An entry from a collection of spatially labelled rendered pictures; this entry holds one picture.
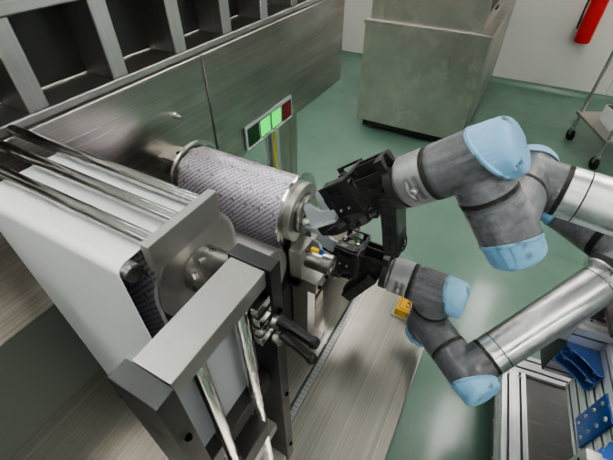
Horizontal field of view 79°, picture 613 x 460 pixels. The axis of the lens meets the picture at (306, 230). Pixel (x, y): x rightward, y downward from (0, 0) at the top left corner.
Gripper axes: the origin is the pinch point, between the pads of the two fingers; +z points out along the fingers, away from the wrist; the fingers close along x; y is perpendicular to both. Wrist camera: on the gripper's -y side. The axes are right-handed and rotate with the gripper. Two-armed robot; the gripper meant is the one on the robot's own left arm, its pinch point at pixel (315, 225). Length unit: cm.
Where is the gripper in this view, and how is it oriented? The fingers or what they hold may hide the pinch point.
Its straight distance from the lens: 68.2
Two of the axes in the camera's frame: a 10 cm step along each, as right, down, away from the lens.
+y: -5.6, -7.8, -2.9
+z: -6.8, 2.2, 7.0
